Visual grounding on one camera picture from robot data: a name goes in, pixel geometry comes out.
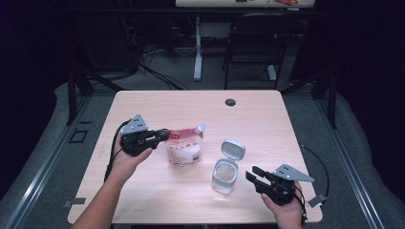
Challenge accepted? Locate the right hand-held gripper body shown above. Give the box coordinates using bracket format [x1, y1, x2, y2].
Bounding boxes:
[256, 163, 315, 206]

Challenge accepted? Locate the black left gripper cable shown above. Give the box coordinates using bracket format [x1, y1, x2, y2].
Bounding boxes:
[104, 119, 132, 184]

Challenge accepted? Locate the person's right hand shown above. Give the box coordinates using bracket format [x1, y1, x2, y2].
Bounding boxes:
[261, 181, 308, 229]

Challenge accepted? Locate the person's left hand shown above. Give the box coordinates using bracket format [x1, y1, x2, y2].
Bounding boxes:
[109, 135, 154, 184]

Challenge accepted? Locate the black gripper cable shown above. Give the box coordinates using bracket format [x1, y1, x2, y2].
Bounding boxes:
[294, 144, 330, 225]
[104, 119, 132, 184]

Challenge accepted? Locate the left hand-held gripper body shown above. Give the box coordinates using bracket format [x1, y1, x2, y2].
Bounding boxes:
[119, 114, 160, 157]

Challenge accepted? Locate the light wooden background desk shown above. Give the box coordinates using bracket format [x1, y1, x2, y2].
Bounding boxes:
[175, 0, 315, 9]

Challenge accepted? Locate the black metal stand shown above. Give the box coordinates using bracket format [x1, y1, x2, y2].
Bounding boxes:
[280, 68, 338, 130]
[65, 68, 125, 127]

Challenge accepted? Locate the red and white spouted pouch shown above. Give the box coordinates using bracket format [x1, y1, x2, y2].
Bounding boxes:
[164, 123, 206, 168]

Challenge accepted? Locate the black folding chair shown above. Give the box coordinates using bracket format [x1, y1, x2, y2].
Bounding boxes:
[223, 12, 300, 91]

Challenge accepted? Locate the white lidded plastic container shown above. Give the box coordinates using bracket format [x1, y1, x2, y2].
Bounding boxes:
[210, 138, 246, 195]

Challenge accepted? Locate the tangle of black floor cables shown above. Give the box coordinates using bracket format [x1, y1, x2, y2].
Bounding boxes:
[120, 18, 189, 92]

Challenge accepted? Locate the grey tape strip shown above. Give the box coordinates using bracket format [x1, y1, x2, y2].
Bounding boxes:
[62, 198, 87, 208]
[307, 193, 329, 208]

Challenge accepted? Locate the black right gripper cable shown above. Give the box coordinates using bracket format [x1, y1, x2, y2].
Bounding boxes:
[294, 144, 330, 225]

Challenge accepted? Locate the aluminium floor rail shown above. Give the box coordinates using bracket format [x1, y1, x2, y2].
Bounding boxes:
[3, 94, 94, 229]
[313, 94, 387, 229]

